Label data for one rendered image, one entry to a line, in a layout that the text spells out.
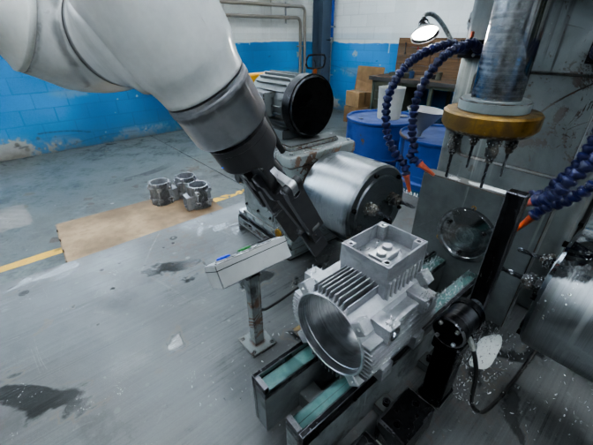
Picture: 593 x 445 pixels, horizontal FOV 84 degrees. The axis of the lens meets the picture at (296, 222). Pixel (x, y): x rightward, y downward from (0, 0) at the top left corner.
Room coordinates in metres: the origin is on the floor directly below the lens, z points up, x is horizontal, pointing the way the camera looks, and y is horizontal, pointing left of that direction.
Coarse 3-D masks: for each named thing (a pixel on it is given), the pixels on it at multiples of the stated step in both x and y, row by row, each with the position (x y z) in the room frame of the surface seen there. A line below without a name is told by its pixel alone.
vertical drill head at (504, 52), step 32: (512, 0) 0.66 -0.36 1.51; (544, 0) 0.64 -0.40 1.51; (512, 32) 0.65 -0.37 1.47; (480, 64) 0.69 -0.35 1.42; (512, 64) 0.64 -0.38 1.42; (480, 96) 0.66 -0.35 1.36; (512, 96) 0.64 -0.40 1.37; (448, 128) 0.67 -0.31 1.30; (480, 128) 0.61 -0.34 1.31; (512, 128) 0.59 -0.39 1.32; (448, 160) 0.68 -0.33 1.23
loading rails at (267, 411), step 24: (432, 264) 0.72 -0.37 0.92; (432, 288) 0.72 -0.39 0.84; (456, 288) 0.63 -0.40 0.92; (432, 336) 0.52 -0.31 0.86; (288, 360) 0.42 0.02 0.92; (312, 360) 0.42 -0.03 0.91; (408, 360) 0.46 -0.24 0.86; (264, 384) 0.36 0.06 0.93; (288, 384) 0.38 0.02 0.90; (312, 384) 0.42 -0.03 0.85; (336, 384) 0.37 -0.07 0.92; (384, 384) 0.41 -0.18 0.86; (264, 408) 0.35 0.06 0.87; (288, 408) 0.38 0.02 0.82; (312, 408) 0.32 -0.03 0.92; (336, 408) 0.32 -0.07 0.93; (360, 408) 0.36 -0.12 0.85; (384, 408) 0.38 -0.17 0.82; (288, 432) 0.30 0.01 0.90; (312, 432) 0.28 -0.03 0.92; (336, 432) 0.32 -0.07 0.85
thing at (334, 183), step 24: (312, 168) 0.92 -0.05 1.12; (336, 168) 0.86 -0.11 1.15; (360, 168) 0.83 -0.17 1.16; (384, 168) 0.82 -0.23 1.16; (312, 192) 0.85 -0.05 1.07; (336, 192) 0.79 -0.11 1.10; (360, 192) 0.77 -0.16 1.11; (384, 192) 0.83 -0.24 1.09; (336, 216) 0.77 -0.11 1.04; (360, 216) 0.77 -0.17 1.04
